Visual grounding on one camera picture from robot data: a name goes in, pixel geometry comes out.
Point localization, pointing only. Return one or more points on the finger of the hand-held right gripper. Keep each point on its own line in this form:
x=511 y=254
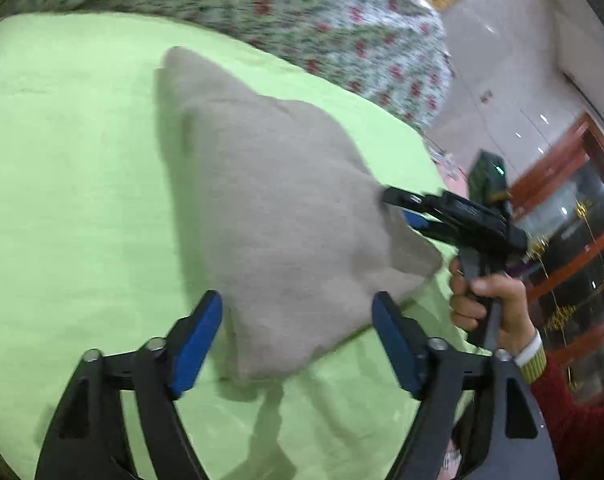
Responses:
x=434 y=230
x=412 y=199

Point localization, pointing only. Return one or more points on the wooden cabinet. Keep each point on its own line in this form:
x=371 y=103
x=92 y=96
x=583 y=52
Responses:
x=557 y=157

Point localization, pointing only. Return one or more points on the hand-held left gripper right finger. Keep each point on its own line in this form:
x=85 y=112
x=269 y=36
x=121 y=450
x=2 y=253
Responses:
x=397 y=350

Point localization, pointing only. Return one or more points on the white quilt with red flowers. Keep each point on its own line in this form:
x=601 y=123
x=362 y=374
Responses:
x=332 y=35

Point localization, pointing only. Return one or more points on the beige knit sweater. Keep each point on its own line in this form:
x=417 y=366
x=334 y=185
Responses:
x=282 y=210

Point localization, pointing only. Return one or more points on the light green blanket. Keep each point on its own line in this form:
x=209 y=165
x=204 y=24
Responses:
x=81 y=185

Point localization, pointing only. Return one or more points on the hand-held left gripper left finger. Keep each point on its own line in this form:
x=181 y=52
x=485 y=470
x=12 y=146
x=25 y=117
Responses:
x=196 y=345

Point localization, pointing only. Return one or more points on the pink printed bed sheet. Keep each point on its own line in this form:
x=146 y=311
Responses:
x=454 y=175

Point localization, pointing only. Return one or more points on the person's right hand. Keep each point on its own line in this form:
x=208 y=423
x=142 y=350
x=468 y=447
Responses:
x=517 y=315

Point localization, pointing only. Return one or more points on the dark green box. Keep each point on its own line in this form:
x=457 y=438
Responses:
x=484 y=180

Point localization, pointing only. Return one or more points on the person's right forearm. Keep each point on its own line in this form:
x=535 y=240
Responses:
x=572 y=425

